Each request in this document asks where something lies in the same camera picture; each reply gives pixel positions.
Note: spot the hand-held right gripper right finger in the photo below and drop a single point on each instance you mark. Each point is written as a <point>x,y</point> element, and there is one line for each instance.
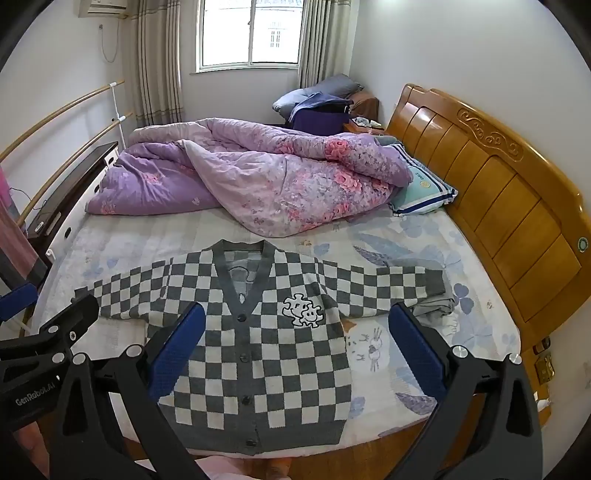
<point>415,355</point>

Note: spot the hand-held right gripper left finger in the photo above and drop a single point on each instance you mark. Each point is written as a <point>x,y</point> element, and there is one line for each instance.
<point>178,355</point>

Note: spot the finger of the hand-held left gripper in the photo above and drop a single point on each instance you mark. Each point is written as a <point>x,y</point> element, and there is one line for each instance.
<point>69,321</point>
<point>18,297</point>

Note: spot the grey white checkered cardigan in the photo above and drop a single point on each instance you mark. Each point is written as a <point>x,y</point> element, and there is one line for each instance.
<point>277,369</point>

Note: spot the folded grey cloth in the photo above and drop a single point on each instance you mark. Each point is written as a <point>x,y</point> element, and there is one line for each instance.
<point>438,305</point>

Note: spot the pink hanging cloth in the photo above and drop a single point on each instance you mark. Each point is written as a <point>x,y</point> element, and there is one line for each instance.
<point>14,240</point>

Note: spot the pale floral bed sheet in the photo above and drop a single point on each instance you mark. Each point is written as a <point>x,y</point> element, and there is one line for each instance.
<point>138,240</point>

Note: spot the person's pink clothing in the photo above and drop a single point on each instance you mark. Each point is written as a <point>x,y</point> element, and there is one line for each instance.
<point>221,467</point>

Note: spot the brass metal fitting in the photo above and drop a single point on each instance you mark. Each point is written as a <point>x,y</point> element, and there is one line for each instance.
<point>545,364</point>

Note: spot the green white striped cloth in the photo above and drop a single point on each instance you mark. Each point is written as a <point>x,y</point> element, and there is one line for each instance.
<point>425,189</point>

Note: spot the wooden headboard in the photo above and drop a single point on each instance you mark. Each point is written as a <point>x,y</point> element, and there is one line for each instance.
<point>508,194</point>

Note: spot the purple floral quilt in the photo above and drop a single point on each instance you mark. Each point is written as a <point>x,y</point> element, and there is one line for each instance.
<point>277,184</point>

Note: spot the wooden nightstand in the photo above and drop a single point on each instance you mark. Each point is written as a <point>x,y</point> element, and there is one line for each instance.
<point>364,124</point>

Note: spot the brown cloth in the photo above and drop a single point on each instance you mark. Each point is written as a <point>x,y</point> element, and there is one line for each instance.
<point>364,104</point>

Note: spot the striped beige curtain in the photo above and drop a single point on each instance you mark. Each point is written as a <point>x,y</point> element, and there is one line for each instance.
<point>323,41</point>
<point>154,60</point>

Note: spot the blue pillow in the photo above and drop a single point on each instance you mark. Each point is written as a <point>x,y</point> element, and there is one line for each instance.
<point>293,101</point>

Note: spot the grey pillow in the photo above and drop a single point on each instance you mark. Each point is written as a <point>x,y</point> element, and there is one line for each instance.
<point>334,85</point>

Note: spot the white air conditioner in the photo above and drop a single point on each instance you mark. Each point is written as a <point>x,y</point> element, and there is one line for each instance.
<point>101,7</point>

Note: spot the white framed window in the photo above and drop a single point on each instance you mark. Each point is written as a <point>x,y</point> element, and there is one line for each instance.
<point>249,32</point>

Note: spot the wooden rail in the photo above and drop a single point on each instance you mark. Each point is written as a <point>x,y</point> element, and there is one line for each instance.
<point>55,108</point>
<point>69,154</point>

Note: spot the white rail post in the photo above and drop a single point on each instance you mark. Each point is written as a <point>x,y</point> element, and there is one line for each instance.
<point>117,115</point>

